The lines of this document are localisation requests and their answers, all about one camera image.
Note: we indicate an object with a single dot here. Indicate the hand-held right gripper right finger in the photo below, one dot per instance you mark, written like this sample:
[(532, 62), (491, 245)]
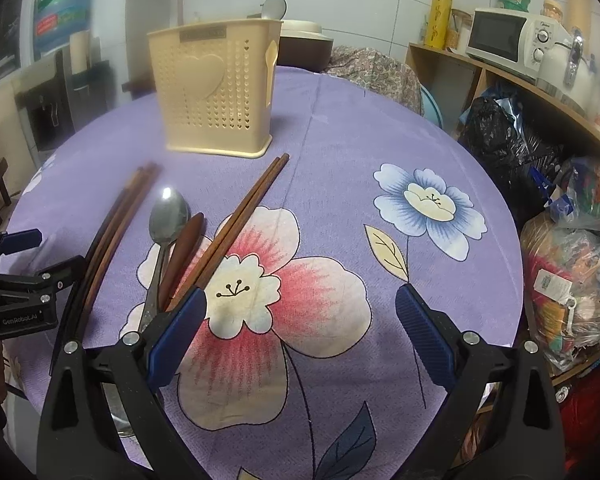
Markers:
[(425, 340)]

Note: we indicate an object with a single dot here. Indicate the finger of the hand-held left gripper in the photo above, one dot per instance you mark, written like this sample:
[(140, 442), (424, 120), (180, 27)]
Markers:
[(22, 240), (55, 272)]

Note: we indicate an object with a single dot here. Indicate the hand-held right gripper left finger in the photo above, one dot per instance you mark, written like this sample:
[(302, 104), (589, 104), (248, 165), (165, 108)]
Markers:
[(180, 335)]

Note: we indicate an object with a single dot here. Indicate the black chopstick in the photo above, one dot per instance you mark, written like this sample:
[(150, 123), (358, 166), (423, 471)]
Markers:
[(64, 340), (80, 292)]

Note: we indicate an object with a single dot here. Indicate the brown wooden spoon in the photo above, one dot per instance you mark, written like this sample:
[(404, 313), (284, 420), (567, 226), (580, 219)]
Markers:
[(182, 250)]

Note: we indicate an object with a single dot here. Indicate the brown wooden chopstick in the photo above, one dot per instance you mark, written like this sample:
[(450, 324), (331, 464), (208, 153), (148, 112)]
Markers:
[(136, 195), (234, 220), (125, 197), (258, 197)]

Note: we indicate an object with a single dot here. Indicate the metal spoon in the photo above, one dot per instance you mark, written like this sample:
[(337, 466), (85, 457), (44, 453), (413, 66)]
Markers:
[(167, 220)]

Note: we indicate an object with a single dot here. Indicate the cream plastic utensil holder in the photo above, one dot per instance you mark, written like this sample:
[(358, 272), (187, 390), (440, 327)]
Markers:
[(205, 100)]

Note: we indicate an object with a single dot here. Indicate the water dispenser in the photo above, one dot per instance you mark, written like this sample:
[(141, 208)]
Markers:
[(45, 110)]

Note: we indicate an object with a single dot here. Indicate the colourful plastic bag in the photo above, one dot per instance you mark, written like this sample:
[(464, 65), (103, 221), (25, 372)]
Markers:
[(570, 270)]

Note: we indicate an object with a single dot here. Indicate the purple floral tablecloth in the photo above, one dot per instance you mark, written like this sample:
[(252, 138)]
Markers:
[(355, 160)]

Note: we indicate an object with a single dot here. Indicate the black plastic bag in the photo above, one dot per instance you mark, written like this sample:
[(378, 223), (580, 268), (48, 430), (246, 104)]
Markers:
[(510, 150)]

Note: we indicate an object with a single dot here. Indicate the light blue plastic basin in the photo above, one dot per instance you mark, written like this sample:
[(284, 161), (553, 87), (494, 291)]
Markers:
[(431, 107)]

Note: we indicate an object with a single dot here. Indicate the blue water bottle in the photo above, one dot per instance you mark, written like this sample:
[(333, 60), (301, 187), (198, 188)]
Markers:
[(62, 5)]

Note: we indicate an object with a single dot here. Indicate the floral patterned cloth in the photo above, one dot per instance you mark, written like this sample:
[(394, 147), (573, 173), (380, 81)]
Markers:
[(375, 75)]

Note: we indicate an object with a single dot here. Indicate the wooden shelf unit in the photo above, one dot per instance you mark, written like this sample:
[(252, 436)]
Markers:
[(460, 65)]

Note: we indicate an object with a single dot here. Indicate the white electric kettle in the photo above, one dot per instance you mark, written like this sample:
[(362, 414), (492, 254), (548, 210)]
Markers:
[(560, 70)]

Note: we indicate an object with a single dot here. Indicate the glass jar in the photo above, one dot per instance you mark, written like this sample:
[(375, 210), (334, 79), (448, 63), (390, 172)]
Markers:
[(461, 32)]

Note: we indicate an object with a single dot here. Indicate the white microwave oven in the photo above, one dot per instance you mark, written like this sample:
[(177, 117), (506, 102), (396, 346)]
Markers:
[(500, 35)]

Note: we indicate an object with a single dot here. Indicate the brown and cream rice cooker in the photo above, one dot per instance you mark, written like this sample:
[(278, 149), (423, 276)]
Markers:
[(305, 42)]

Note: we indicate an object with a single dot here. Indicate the yellow roll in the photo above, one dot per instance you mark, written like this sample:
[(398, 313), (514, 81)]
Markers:
[(439, 15)]

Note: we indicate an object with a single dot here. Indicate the green instant noodle bowl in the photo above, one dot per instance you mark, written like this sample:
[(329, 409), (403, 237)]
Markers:
[(514, 4)]

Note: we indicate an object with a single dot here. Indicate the jar with yellow lid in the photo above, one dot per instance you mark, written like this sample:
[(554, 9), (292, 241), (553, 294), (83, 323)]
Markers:
[(552, 9)]

